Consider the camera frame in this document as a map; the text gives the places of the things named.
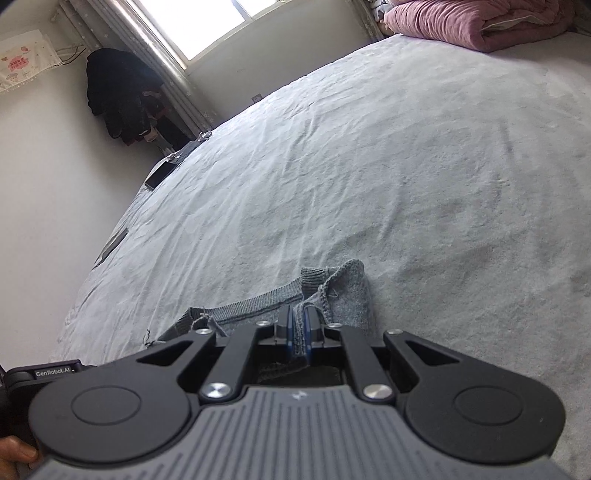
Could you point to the dark hanging clothes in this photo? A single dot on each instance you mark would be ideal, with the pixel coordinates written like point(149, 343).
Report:
point(115, 92)

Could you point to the bed with grey sheet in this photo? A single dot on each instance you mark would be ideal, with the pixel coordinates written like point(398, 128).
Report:
point(369, 161)

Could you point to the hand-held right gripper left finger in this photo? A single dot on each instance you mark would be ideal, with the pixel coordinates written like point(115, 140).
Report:
point(291, 339)

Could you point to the dark flat device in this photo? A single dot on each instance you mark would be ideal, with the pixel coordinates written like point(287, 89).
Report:
point(111, 247)

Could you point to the white wall cloth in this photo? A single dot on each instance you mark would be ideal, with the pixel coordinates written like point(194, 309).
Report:
point(27, 62)

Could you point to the window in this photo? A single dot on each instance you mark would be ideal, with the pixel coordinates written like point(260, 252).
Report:
point(221, 23)

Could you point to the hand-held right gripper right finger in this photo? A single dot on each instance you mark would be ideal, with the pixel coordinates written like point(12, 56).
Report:
point(308, 333)

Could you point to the grey knit sweater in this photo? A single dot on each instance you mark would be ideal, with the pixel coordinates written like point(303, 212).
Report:
point(258, 307)

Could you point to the wall socket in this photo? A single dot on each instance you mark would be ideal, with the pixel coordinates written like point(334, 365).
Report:
point(256, 97)

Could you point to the grey patterned curtain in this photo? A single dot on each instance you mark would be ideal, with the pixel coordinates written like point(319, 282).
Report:
point(152, 60)
point(369, 21)

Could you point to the pink folded quilt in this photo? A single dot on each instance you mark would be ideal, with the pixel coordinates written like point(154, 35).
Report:
point(461, 23)

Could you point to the light blue folded blanket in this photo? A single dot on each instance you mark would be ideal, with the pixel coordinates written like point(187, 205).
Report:
point(379, 9)

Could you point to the person's left hand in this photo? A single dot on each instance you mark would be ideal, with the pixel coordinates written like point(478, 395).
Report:
point(14, 454)

